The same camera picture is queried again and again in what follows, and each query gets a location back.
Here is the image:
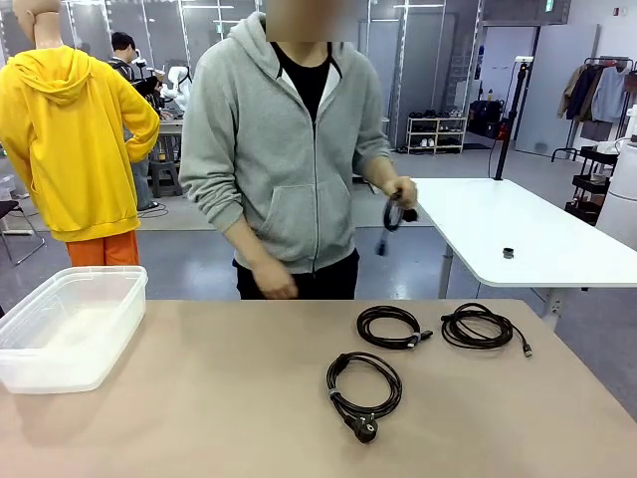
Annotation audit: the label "person left hand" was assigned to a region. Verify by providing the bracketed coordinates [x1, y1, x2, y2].
[382, 175, 419, 211]

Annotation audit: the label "person right hand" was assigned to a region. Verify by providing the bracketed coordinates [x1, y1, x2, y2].
[247, 257, 300, 301]

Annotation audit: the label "short black cable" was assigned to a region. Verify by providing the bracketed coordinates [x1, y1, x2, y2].
[373, 191, 419, 258]

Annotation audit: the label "black USB cable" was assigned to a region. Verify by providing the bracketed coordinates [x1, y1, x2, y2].
[440, 302, 534, 359]
[355, 305, 435, 350]

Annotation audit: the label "black power cable with plug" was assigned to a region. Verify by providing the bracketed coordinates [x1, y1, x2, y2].
[325, 351, 403, 446]

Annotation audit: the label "person right forearm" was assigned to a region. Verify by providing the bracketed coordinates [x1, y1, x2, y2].
[222, 216, 274, 268]

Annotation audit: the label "person left forearm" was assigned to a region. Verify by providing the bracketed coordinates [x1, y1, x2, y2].
[353, 147, 405, 193]

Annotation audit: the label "wooden shoe rack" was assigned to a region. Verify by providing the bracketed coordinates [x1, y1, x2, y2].
[406, 115, 469, 155]

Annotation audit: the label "person in grey hoodie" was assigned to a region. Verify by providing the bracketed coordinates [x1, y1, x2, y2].
[177, 0, 394, 302]

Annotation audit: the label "black bags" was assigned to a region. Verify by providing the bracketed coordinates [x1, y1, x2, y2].
[470, 99, 509, 139]

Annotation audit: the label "white table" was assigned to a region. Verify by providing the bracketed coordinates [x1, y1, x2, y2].
[400, 176, 637, 320]

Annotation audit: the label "black tripod pole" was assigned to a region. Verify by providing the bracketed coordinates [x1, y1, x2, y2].
[490, 55, 534, 181]

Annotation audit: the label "grey step stool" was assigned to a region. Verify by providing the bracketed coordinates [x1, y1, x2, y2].
[148, 159, 184, 199]

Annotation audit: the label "orange shorts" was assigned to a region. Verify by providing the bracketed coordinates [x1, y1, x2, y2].
[65, 230, 141, 268]

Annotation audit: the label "grey partition panel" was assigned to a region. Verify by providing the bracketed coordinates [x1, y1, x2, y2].
[514, 23, 601, 156]

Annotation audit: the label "metal workbench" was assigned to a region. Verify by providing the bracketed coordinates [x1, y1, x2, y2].
[157, 118, 186, 165]

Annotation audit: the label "clear plastic storage container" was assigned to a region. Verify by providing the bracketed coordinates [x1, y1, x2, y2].
[0, 265, 149, 395]

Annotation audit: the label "clothes rack with garments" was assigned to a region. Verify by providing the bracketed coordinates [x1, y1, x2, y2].
[550, 55, 637, 163]

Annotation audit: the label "white cylindrical machine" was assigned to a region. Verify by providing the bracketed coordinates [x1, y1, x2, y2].
[594, 104, 637, 250]

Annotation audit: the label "yellow hoodie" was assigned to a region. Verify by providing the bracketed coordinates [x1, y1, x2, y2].
[0, 44, 161, 244]

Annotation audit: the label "black metal chair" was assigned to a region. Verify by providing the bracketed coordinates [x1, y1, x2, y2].
[0, 201, 46, 267]

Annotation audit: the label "background person dark hair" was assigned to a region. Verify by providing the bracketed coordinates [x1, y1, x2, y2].
[107, 31, 161, 211]

